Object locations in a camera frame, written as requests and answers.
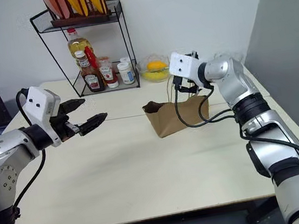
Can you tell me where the black wire shelf rack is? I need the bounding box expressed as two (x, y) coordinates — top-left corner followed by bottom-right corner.
(28, 0), (142, 103)

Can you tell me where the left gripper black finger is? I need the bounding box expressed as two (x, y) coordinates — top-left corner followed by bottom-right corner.
(76, 112), (111, 138)
(59, 97), (88, 116)

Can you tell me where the clear glass bowl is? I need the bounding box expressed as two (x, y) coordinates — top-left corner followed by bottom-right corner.
(134, 51), (173, 86)

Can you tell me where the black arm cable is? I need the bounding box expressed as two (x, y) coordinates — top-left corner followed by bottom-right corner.
(171, 62), (299, 192)
(0, 86), (53, 214)

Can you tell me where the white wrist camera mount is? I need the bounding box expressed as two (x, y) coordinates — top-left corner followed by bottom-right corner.
(166, 48), (205, 91)
(23, 83), (67, 151)

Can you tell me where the pink plate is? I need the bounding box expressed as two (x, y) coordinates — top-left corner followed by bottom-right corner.
(41, 0), (71, 22)

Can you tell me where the orange yellow fruit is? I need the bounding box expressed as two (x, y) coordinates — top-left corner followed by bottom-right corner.
(146, 59), (169, 73)

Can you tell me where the cooking oil bottle red cap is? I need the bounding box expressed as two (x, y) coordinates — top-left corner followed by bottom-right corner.
(65, 25), (98, 71)

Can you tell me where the white jar with label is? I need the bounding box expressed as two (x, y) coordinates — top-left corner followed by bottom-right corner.
(116, 60), (137, 86)

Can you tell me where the wooden utensil holder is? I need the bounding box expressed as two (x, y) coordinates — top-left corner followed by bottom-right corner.
(49, 8), (113, 29)

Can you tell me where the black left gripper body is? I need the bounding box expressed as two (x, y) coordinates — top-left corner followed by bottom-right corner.
(47, 101), (83, 144)

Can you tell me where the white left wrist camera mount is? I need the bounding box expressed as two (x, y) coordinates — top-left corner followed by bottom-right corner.
(23, 83), (67, 151)

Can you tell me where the squeeze ketchup bottle red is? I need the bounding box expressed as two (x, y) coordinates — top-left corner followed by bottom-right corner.
(96, 55), (120, 90)

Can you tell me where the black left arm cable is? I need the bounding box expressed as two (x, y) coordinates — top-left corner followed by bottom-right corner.
(0, 86), (53, 214)

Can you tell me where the glass ketchup bottle white cap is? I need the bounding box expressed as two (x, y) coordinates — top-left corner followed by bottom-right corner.
(74, 47), (107, 95)

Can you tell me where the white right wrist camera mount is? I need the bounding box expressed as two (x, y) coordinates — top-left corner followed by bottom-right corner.
(166, 48), (205, 91)

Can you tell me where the brown paper bag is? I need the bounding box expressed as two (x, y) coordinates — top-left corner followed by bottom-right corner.
(141, 93), (213, 141)

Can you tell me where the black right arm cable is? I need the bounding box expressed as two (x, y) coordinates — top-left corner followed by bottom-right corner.
(171, 62), (299, 192)

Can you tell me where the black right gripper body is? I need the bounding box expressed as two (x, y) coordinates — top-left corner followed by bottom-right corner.
(168, 50), (204, 91)

